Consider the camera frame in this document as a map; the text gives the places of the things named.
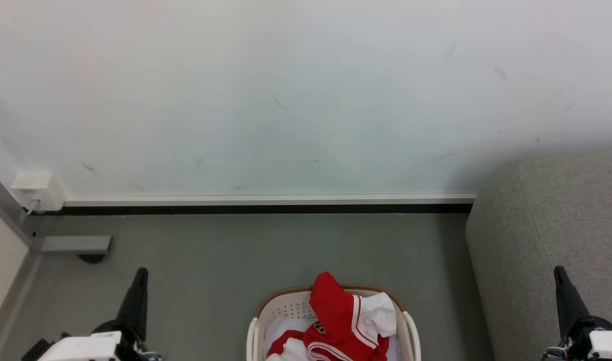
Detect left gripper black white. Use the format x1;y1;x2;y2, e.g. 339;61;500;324
38;267;162;361

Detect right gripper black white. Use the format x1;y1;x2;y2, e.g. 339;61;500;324
543;266;612;361

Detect red garment with logo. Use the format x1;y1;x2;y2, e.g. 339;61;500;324
309;271;398;347

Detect red garment wide white stripe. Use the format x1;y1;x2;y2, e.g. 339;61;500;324
267;323;390;361

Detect grey fabric sofa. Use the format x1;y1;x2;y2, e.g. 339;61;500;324
465;150;612;361

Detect white plastic laundry basket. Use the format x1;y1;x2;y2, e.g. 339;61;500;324
246;284;422;361

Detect white cloth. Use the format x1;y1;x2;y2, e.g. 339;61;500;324
264;317;402;361

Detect white and black baseboard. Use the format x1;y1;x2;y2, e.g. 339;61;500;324
45;193;478;216

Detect grey metal foot bracket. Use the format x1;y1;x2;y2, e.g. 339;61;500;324
39;235;113;255

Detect white wall socket box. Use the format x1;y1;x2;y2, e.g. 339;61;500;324
11;170;66;213

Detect grey metal frame post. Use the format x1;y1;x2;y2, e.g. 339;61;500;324
0;164;42;252

